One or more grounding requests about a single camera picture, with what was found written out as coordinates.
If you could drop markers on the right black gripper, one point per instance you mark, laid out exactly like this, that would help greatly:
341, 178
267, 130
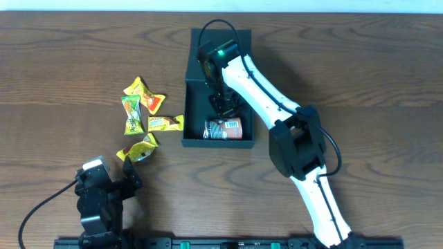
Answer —
223, 102

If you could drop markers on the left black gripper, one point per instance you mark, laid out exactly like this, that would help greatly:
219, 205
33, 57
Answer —
118, 187

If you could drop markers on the red Pringles can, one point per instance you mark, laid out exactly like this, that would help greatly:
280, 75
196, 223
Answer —
223, 129

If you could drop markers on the green yellow snack packet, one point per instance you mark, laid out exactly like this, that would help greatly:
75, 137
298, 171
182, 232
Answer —
133, 124

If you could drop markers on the yellow peanut butter sandwich packet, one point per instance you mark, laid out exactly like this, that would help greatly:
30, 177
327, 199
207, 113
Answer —
148, 99

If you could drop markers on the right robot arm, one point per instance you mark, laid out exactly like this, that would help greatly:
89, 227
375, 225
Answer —
296, 138

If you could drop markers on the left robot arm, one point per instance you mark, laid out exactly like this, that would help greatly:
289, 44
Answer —
100, 204

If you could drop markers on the yellow crumpled snack packet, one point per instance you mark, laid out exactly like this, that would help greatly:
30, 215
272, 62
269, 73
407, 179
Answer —
140, 150

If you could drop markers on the dark green open box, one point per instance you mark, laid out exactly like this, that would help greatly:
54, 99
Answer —
198, 109

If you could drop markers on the yellow Apollo wafer packet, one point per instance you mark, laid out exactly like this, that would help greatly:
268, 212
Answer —
161, 123

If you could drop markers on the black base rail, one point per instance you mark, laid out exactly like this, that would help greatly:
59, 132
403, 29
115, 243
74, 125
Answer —
352, 242

